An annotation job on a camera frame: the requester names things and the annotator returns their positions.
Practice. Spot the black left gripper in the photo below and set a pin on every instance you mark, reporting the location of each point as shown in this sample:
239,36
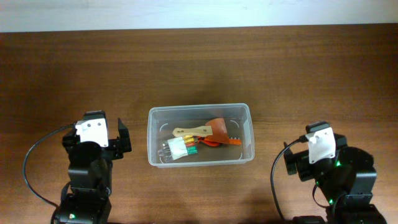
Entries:
122,144

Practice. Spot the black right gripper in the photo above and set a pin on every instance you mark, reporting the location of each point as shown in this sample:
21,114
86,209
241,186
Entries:
301,161

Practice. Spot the clear screwdriver set case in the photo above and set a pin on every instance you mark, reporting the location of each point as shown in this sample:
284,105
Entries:
177,148

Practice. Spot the orange scraper wooden handle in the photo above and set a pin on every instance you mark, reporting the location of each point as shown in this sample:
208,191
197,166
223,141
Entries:
214,131

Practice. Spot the orange handled pliers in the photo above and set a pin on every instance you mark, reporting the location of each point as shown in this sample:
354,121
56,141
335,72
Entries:
208,143

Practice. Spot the clear plastic container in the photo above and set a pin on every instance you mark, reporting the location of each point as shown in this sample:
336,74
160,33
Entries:
163,120

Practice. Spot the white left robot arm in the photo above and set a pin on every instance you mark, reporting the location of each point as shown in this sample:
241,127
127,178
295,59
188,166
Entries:
85,198

